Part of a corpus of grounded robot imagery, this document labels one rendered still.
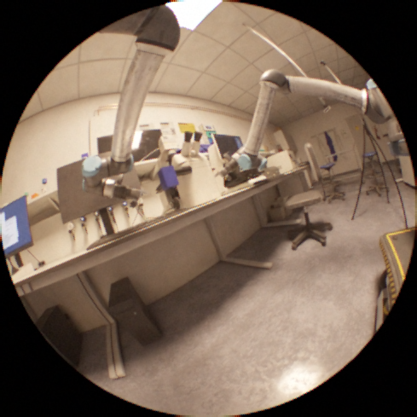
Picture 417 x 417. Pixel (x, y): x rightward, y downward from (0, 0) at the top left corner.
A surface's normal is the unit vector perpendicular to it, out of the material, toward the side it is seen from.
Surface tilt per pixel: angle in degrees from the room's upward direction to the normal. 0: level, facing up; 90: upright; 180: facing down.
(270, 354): 0
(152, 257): 90
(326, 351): 0
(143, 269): 90
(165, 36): 163
